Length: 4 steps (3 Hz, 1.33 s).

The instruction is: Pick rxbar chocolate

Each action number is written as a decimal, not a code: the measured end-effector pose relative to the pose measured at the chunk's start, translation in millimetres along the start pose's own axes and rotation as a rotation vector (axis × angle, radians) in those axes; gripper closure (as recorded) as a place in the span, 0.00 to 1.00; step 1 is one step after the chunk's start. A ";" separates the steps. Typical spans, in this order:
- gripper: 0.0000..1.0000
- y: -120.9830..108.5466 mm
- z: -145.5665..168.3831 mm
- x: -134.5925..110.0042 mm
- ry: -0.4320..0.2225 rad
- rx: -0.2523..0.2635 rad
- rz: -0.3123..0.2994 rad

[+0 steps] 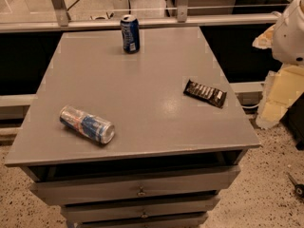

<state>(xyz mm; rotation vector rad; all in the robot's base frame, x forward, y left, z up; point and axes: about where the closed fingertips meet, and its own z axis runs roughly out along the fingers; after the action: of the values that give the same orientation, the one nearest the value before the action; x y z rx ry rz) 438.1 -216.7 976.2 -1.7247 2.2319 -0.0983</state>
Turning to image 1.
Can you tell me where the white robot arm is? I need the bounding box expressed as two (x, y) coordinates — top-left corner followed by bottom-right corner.
(272, 0), (304, 66)

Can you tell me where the black chocolate bar wrapper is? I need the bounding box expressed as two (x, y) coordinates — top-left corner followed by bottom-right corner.
(183, 80), (227, 108)

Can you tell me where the grey drawer cabinet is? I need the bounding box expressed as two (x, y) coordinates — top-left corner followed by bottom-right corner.
(4, 27), (262, 228)

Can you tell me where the lying silver blue energy can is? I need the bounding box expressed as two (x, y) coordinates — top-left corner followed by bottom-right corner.
(59, 105), (115, 144)

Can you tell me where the top grey drawer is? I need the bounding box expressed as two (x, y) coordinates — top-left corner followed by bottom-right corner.
(30, 165), (240, 205)

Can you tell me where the grey drawer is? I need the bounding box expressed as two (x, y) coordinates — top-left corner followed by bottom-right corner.
(77, 212), (208, 228)
(30, 165), (240, 205)
(61, 195), (219, 223)

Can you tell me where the upright blue soda can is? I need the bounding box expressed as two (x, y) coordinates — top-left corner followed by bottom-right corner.
(120, 14), (140, 53)

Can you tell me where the middle grey drawer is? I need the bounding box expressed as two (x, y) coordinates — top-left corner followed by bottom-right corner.
(61, 195), (219, 223)

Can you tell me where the bottom grey drawer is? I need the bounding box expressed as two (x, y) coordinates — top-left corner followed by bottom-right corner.
(77, 212), (208, 228)

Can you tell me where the grey metal railing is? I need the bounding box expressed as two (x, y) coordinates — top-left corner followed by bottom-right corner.
(0, 0), (293, 33)

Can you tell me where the yellow foam padding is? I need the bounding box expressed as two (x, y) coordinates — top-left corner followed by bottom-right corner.
(252, 26), (304, 129)

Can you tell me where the black tool on floor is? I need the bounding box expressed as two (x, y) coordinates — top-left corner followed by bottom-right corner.
(288, 173), (304, 198)

